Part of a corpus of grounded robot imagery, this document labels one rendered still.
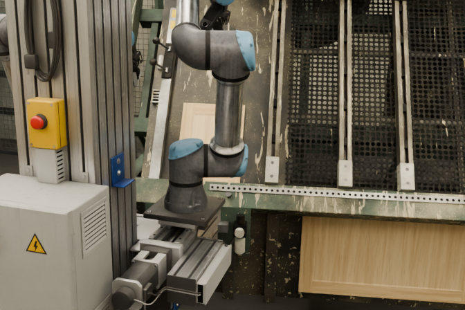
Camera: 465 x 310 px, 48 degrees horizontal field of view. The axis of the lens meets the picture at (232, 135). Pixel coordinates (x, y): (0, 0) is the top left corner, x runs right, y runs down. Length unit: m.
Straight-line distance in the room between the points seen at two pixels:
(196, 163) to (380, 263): 1.41
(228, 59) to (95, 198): 0.53
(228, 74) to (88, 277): 0.68
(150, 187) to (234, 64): 1.15
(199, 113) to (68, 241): 1.41
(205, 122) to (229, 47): 1.15
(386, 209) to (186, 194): 1.05
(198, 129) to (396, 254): 1.19
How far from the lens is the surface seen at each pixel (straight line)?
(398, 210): 2.48
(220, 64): 1.49
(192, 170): 1.73
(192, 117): 2.60
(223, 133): 1.65
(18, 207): 1.39
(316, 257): 2.79
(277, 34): 2.72
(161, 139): 2.57
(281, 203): 2.42
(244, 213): 2.42
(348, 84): 2.61
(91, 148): 1.47
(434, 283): 2.95
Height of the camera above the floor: 1.73
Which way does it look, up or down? 14 degrees down
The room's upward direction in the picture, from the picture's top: 1 degrees clockwise
